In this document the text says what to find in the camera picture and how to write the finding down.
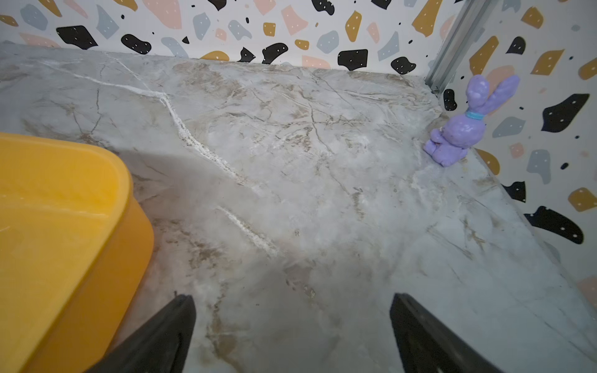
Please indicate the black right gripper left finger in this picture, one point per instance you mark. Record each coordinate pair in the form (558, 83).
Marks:
(159, 345)

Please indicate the yellow plastic storage box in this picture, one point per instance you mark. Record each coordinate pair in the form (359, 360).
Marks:
(75, 245)

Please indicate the purple rabbit toy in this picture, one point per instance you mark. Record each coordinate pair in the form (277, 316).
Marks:
(450, 143)

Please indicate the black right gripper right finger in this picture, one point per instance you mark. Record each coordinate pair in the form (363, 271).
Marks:
(425, 344)

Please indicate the aluminium corner post right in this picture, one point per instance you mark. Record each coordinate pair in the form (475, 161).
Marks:
(465, 28)

